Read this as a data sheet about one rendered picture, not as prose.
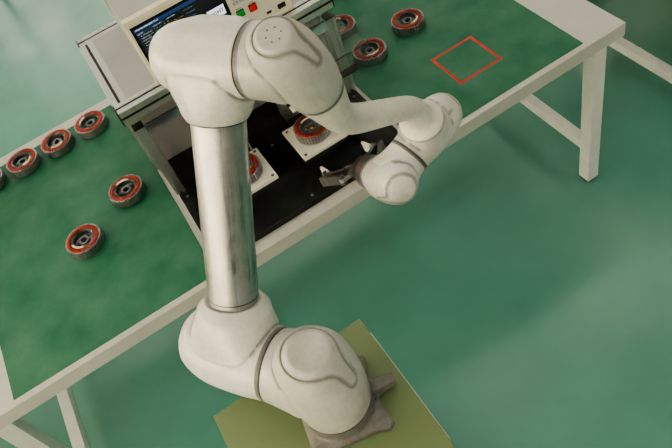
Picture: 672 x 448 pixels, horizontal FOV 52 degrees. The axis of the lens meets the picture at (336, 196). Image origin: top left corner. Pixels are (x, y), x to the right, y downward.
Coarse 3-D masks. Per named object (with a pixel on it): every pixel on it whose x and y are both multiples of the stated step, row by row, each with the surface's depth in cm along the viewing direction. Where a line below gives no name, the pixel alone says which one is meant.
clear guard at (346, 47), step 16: (320, 16) 198; (336, 16) 196; (320, 32) 193; (336, 32) 191; (352, 32) 189; (336, 48) 187; (352, 48) 185; (368, 48) 185; (352, 64) 184; (368, 64) 185; (352, 80) 184
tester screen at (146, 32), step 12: (192, 0) 178; (204, 0) 180; (216, 0) 181; (168, 12) 177; (180, 12) 178; (192, 12) 180; (204, 12) 182; (144, 24) 175; (156, 24) 177; (144, 36) 177; (144, 48) 179
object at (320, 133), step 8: (304, 120) 209; (312, 120) 210; (296, 128) 207; (304, 128) 210; (320, 128) 205; (296, 136) 206; (304, 136) 204; (312, 136) 204; (320, 136) 204; (304, 144) 206; (312, 144) 206
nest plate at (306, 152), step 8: (288, 128) 214; (288, 136) 211; (328, 136) 207; (336, 136) 206; (344, 136) 206; (296, 144) 208; (320, 144) 206; (328, 144) 205; (304, 152) 205; (312, 152) 205
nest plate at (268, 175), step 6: (258, 150) 211; (258, 156) 209; (264, 162) 207; (264, 168) 205; (270, 168) 205; (264, 174) 204; (270, 174) 203; (276, 174) 203; (258, 180) 203; (264, 180) 202; (270, 180) 202; (252, 186) 202; (258, 186) 201; (264, 186) 202; (252, 192) 201
